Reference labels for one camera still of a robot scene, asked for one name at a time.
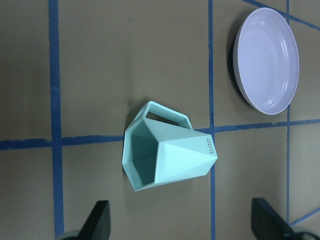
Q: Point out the lilac plate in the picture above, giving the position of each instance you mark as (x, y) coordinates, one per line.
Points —
(266, 61)

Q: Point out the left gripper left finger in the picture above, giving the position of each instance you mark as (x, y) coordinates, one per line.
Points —
(98, 224)

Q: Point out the mint green faceted cup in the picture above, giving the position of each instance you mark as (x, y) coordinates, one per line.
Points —
(161, 147)

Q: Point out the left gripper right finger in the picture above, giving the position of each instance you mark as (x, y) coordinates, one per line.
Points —
(267, 224)

